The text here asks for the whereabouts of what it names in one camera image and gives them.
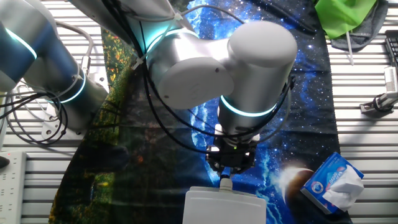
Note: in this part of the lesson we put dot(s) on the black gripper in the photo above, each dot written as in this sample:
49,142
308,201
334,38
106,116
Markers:
233,155

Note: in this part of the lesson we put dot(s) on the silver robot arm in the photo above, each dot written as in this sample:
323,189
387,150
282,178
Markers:
192,68

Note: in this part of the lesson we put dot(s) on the white drawer knob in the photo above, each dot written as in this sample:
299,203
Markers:
226,185

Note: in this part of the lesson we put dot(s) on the galaxy and forest print cloth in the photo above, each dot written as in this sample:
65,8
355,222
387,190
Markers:
149,155

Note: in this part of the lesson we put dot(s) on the blue tissue box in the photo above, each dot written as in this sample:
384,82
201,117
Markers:
323,177

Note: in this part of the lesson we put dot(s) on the white tissue sheet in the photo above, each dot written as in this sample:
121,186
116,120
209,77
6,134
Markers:
345,189

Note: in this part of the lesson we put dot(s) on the black clamp tool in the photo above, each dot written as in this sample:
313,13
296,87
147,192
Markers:
370,108

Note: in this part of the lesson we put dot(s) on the white plastic strip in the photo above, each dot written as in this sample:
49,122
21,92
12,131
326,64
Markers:
349,49

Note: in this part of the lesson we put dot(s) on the bright green cloth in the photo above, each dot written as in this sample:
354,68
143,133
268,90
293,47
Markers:
342,15

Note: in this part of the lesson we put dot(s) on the grey cloth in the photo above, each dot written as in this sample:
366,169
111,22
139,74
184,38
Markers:
370,34

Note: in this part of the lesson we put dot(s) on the black keyboard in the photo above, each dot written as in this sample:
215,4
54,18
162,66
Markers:
392,46

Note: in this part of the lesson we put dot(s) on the white power strip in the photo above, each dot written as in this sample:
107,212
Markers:
14,193

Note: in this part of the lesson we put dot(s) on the black plug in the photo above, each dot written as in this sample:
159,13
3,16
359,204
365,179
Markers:
3,162

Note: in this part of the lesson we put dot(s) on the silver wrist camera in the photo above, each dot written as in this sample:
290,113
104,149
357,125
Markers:
218,130

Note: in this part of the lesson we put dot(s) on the small silver camera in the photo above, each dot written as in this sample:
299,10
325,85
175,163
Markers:
391,79

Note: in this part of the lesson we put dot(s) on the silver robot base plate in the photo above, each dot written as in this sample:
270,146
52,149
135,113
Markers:
51,129

